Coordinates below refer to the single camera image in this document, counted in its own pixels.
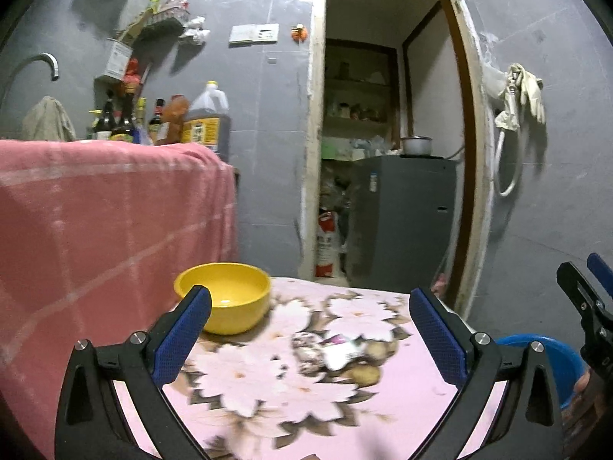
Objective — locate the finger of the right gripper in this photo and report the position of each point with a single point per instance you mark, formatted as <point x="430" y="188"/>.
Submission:
<point x="601" y="271"/>
<point x="596" y="324"/>

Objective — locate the grey small refrigerator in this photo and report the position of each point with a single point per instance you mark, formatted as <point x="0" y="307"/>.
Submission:
<point x="401" y="212"/>

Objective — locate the wire wall shelf rack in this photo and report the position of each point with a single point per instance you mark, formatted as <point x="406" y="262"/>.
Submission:
<point x="164" y="16"/>

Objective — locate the metal pot on fridge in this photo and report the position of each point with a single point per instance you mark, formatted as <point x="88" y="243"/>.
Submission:
<point x="417" y="146"/>

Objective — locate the pink checked cloth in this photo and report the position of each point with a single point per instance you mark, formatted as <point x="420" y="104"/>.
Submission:
<point x="93" y="234"/>

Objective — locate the dark glass sauce bottle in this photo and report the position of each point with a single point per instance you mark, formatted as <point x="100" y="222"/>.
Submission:
<point x="125" y="129"/>

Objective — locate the pink floral table cloth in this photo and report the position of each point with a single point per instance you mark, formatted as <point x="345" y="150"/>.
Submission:
<point x="267" y="394"/>

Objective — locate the orange wall hook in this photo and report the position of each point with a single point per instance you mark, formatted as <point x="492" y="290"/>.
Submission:
<point x="299" y="33"/>

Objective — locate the blue plastic bucket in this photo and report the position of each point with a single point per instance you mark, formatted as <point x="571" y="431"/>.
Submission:
<point x="567" y="365"/>

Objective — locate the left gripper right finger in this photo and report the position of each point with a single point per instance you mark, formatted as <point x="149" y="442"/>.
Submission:
<point x="527" y="423"/>

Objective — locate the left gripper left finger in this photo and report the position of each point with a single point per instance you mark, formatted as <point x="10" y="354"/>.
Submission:
<point x="90" y="423"/>

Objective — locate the large soy sauce jug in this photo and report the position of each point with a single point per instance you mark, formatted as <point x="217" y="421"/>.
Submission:
<point x="207" y="121"/>

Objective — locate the white wall switch plate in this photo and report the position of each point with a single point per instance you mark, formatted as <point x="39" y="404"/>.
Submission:
<point x="249" y="34"/>

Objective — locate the metal sink faucet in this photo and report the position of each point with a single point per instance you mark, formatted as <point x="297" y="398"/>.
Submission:
<point x="42" y="66"/>

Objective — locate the beige rag on faucet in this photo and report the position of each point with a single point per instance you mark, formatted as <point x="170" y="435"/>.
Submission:
<point x="48" y="121"/>

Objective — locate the white red rice sack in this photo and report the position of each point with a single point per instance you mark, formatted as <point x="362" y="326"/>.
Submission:
<point x="328" y="245"/>

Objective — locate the yellow plastic bowl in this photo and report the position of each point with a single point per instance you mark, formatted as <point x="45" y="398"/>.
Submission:
<point x="240" y="295"/>

